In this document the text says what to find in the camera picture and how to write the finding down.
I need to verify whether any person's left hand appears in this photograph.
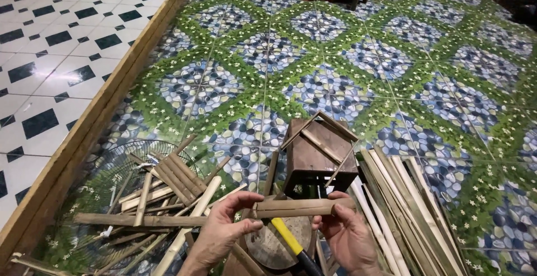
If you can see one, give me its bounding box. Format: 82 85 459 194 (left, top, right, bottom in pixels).
184 191 266 273

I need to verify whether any person's right hand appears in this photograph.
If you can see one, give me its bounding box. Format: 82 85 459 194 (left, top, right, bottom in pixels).
311 191 381 276

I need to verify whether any short split bamboo piece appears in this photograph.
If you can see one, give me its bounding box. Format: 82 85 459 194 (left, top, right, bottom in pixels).
252 197 357 220

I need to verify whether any round wooden chopping block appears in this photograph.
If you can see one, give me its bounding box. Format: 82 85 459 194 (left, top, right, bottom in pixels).
244 194 318 271

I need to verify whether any pile of long bamboo strips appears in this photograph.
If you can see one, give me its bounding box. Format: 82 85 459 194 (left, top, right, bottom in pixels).
350 146 468 276

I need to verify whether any bundle of brown bamboo slats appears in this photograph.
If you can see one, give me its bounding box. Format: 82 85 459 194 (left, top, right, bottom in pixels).
152 152 209 206

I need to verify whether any heap of bamboo offcuts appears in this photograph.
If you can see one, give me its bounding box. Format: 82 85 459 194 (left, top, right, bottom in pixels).
10 135 249 276

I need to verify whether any dark brown wooden stool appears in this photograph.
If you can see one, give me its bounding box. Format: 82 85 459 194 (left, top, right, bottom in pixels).
282 118 360 199

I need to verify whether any long wooden floor beam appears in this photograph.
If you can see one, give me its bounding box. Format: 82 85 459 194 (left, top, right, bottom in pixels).
0 0 201 276

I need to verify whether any yellow black handled hammer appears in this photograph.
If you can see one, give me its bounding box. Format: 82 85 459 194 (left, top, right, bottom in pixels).
270 216 324 276

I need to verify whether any black wire fan guard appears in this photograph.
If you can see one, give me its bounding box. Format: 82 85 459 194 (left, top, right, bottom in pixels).
55 139 203 268

